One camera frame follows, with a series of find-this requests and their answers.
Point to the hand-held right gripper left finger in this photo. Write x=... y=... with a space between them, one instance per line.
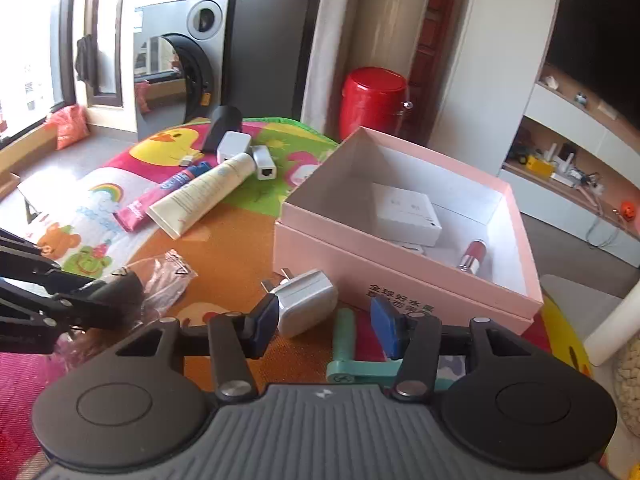
x=262 y=322

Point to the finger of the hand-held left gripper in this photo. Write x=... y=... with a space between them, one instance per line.
x=30 y=252
x=75 y=315

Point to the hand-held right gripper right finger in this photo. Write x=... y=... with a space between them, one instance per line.
x=387 y=330

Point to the mint green plastic tool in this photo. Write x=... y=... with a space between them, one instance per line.
x=344 y=335

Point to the white charger plug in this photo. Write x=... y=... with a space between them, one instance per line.
x=307 y=302

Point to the pink cardboard box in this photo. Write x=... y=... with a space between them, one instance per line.
x=350 y=270

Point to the clear plastic bag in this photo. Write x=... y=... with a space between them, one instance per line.
x=167 y=280

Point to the pink toothpaste tube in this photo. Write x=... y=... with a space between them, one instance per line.
x=150 y=199

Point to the cream white tube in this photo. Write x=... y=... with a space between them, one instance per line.
x=205 y=192

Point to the silver network adapter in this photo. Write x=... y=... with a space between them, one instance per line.
x=264 y=162

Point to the white rectangular adapter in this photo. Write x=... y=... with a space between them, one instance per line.
x=232 y=146

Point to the black rounded device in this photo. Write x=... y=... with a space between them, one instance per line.
x=222 y=125

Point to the colourful printed play mat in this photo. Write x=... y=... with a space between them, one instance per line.
x=225 y=260

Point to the red lipstick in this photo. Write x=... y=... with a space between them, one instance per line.
x=472 y=256

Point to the white small box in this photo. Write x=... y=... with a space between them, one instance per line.
x=405 y=212

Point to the orange plastic bag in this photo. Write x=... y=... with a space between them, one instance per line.
x=67 y=127

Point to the dark hanging cloth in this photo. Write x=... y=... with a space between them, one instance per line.
x=86 y=60

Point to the silver washing machine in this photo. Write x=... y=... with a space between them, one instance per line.
x=165 y=80

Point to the white thermos bottle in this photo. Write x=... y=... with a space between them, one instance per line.
x=612 y=330

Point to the red metal bin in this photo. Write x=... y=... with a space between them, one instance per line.
x=372 y=105

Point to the clear jar of peanuts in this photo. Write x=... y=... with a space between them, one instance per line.
x=630 y=390

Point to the orange pumpkin toy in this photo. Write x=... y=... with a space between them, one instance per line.
x=627 y=211

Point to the white television cabinet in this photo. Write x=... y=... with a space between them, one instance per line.
x=555 y=110

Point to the white curtain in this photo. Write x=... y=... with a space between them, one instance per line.
x=345 y=45

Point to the black television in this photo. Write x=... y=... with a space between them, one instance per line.
x=600 y=35

